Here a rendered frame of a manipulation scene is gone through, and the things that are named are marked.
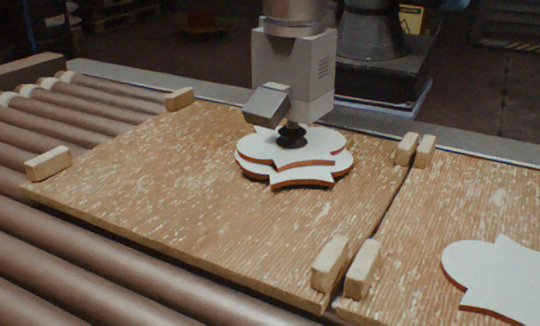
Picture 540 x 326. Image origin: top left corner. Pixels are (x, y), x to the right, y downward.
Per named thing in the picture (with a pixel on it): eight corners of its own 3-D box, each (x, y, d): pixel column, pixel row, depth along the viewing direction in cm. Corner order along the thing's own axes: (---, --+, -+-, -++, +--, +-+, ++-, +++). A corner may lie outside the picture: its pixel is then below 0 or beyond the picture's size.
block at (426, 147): (421, 149, 68) (424, 132, 66) (435, 153, 67) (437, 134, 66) (411, 167, 63) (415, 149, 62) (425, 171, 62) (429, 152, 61)
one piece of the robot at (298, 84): (217, 4, 51) (224, 140, 59) (287, 13, 47) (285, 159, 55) (279, -10, 60) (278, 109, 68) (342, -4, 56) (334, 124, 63)
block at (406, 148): (405, 147, 68) (407, 130, 67) (417, 150, 68) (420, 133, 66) (392, 165, 64) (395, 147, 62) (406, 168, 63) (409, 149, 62)
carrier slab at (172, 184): (191, 106, 87) (190, 97, 86) (418, 157, 69) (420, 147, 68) (21, 196, 60) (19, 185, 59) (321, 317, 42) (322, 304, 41)
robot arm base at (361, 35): (352, 32, 116) (354, -10, 110) (412, 42, 108) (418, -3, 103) (322, 50, 105) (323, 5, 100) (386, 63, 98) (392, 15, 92)
